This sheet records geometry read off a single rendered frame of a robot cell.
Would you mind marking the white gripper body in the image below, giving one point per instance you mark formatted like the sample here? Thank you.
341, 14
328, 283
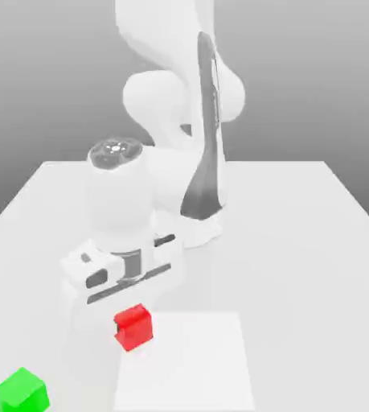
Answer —
158, 280

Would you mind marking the small red cube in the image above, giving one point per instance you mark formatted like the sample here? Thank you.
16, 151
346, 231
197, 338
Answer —
136, 331

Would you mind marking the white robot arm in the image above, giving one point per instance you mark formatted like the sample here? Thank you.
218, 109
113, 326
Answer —
171, 106

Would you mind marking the small green cube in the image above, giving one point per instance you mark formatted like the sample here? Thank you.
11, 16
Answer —
18, 392

